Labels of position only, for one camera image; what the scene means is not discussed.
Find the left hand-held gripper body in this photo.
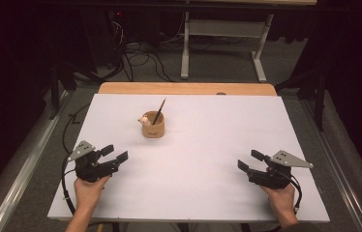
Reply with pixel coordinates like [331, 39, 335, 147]
[67, 140, 120, 184]

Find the white desk frame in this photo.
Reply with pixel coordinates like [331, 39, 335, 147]
[180, 11, 275, 83]

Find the black brush with gold ferrule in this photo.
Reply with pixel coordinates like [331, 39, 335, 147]
[152, 98, 167, 126]

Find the thin black floor cable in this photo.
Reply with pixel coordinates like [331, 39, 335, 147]
[61, 102, 92, 157]

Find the metal floor rail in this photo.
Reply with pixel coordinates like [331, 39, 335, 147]
[299, 99, 362, 232]
[0, 90, 71, 232]

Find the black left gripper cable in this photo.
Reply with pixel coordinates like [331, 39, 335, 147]
[60, 157, 77, 217]

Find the black metal stand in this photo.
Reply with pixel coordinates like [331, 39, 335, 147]
[48, 59, 77, 121]
[275, 64, 328, 132]

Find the wooden pen holder with figurine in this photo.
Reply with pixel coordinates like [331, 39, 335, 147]
[137, 110, 166, 139]

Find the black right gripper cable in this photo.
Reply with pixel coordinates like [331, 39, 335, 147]
[289, 175, 304, 216]

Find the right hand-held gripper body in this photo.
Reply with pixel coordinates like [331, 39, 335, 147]
[246, 150, 315, 190]

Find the wooden table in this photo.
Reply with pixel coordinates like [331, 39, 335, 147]
[98, 81, 278, 97]

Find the person's right hand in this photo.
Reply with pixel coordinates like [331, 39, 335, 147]
[260, 183, 296, 223]

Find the bundle of black floor cables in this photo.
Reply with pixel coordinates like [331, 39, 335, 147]
[72, 18, 174, 83]

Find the person's left hand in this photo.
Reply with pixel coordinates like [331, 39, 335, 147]
[73, 175, 111, 212]

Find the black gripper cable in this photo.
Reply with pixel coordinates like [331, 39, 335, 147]
[60, 157, 77, 217]
[289, 175, 304, 216]

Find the black computer case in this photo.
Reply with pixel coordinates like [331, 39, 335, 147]
[81, 8, 129, 71]

